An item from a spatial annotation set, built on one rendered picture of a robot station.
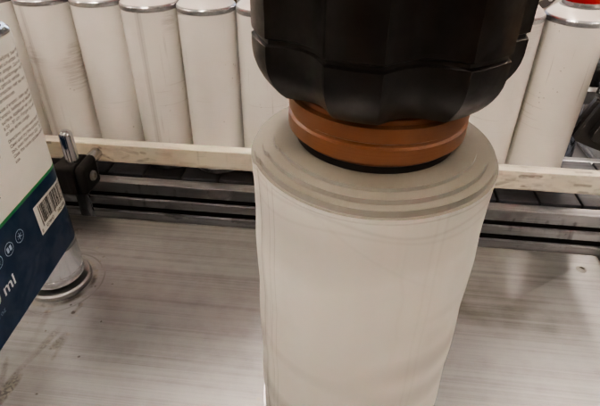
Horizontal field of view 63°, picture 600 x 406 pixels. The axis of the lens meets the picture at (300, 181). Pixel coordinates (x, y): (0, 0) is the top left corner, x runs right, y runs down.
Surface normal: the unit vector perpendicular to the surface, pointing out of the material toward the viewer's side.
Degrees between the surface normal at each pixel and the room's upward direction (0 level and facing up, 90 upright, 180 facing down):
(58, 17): 90
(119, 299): 0
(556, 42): 90
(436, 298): 87
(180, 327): 0
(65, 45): 90
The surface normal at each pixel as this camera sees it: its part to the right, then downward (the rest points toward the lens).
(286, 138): 0.00, -0.83
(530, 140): -0.73, 0.37
